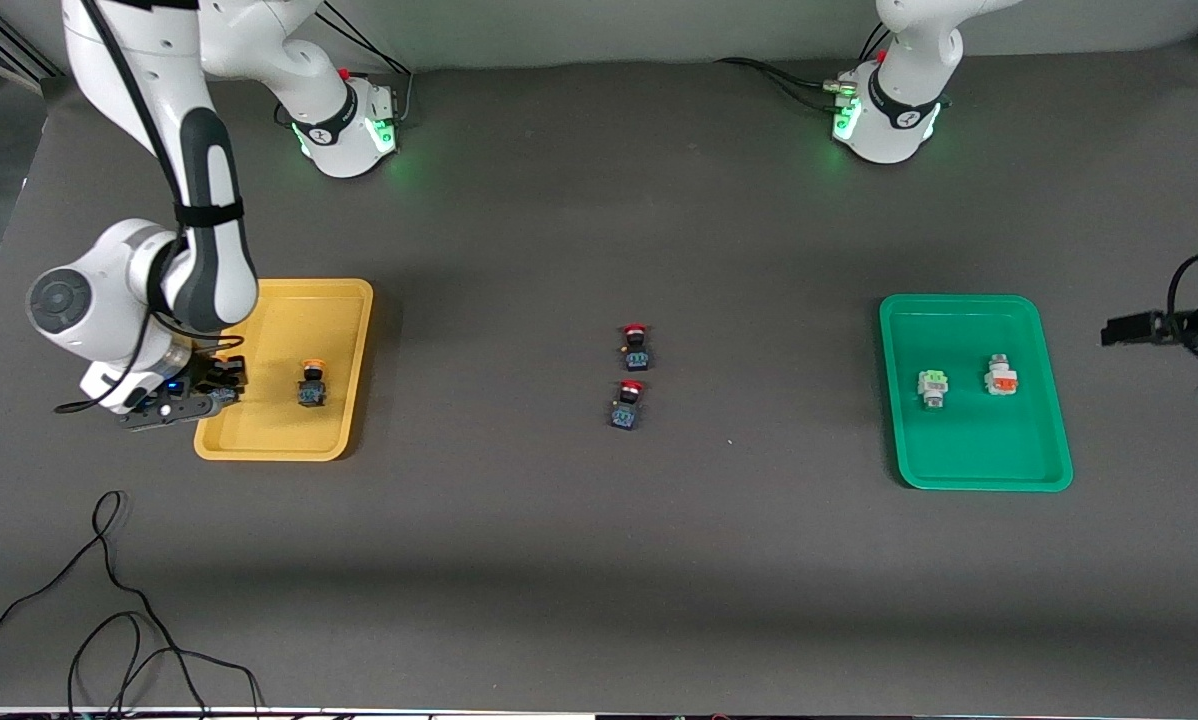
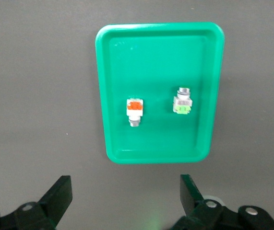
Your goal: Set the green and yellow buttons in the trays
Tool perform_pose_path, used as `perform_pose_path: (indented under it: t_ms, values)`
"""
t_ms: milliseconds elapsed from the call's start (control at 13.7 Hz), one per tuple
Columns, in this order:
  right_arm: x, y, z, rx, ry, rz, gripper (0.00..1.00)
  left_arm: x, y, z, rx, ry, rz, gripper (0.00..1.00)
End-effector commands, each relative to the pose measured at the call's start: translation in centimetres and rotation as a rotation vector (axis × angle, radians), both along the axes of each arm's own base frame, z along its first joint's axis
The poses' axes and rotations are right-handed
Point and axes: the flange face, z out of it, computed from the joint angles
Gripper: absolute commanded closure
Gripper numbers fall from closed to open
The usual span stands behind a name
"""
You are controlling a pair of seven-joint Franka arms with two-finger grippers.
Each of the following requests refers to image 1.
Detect green plastic tray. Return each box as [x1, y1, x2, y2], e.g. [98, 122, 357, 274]
[879, 293, 1075, 493]

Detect yellow plastic tray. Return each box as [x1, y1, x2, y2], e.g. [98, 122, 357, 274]
[193, 278, 376, 463]

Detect dark gray table mat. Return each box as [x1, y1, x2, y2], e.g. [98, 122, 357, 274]
[0, 38, 1198, 713]

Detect black left base cables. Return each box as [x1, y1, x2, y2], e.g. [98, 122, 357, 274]
[716, 20, 895, 111]

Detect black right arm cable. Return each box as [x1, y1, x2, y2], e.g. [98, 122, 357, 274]
[55, 0, 245, 416]

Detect black base cables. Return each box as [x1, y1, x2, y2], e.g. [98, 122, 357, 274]
[716, 20, 895, 111]
[321, 0, 416, 123]

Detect black right base cables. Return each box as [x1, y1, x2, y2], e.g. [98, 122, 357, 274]
[321, 0, 416, 123]

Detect loose black cable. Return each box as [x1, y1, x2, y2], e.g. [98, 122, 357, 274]
[0, 489, 265, 719]

